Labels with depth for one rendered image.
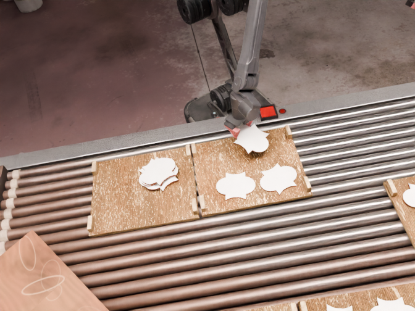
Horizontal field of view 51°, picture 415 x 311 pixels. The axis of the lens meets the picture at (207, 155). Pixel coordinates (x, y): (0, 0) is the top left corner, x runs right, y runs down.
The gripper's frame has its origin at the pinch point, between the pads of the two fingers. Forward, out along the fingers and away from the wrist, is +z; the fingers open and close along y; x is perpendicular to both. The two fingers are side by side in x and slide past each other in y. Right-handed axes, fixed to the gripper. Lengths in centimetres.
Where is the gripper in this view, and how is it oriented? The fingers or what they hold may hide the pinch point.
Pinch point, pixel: (241, 130)
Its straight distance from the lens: 170.8
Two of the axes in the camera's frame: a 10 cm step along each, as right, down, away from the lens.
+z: 1.2, 6.2, 7.7
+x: -7.1, -4.9, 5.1
